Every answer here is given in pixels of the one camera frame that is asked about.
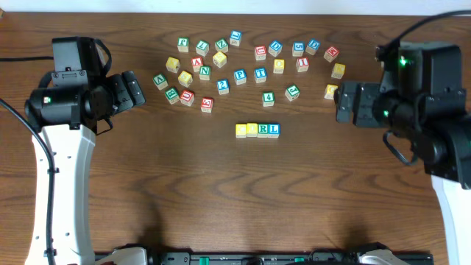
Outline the yellow block centre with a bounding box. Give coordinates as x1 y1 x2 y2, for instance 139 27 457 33
213 52 227 68

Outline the blue P block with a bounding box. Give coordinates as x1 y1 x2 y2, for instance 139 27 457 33
234 69 247 85

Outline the yellow W block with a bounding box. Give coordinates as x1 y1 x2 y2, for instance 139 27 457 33
178 71 193 88

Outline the red U block left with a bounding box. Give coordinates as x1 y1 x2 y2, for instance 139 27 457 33
180 90 195 107

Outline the blue S block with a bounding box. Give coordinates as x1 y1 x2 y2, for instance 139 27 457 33
292 41 305 57

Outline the green 4 block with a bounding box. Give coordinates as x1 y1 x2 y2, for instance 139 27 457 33
262 92 275 107

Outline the blue d block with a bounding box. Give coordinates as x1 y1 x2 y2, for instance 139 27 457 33
305 39 320 55
269 40 283 57

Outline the yellow o block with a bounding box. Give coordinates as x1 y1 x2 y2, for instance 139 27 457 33
273 59 285 74
247 123 258 138

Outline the yellow block left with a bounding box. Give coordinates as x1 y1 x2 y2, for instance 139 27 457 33
166 57 180 74

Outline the green B block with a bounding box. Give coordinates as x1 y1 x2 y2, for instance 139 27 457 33
164 87 180 105

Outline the yellow C block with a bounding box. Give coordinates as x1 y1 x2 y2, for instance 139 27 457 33
235 124 247 138

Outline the yellow K block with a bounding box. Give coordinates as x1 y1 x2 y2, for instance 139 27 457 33
331 63 346 80

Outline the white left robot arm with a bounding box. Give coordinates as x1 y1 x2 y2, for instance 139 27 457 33
25 37 146 264

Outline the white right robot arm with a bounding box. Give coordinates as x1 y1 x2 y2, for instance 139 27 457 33
333 41 470 264

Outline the blue T block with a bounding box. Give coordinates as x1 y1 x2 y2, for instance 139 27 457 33
254 67 267 83

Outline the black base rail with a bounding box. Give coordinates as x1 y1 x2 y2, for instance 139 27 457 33
94 251 435 265

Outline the green V block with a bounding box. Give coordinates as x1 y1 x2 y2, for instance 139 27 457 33
152 74 169 91

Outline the green Z block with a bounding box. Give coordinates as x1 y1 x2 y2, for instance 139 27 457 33
215 38 229 53

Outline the red A block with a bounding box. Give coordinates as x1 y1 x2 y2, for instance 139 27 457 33
191 57 204 72

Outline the red E block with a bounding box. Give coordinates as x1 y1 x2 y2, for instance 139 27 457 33
324 46 340 63

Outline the green N block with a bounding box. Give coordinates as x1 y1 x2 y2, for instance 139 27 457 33
199 66 211 80

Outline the yellow G block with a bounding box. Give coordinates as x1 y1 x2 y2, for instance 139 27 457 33
324 84 338 100

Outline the green P block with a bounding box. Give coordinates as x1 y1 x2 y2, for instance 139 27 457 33
177 37 189 53

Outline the red u block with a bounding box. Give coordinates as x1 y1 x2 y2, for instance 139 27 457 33
254 46 267 61
180 90 195 107

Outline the blue block top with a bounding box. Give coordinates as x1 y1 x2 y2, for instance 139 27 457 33
230 30 242 46

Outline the green R block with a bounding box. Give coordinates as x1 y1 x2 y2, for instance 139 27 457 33
257 124 269 138

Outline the blue D block right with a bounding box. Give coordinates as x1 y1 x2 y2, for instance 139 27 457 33
305 39 320 55

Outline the red 3 block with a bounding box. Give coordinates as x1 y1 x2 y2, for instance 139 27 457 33
201 97 213 113

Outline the red I block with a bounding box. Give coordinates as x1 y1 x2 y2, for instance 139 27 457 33
296 57 310 72

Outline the blue 2 block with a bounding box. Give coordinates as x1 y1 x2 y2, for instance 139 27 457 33
216 79 230 95

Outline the blue L block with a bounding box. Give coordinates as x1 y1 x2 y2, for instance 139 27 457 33
268 124 280 138

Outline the green J block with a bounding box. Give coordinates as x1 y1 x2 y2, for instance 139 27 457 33
285 85 300 102

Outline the green L block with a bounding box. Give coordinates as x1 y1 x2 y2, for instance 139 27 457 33
196 40 210 57

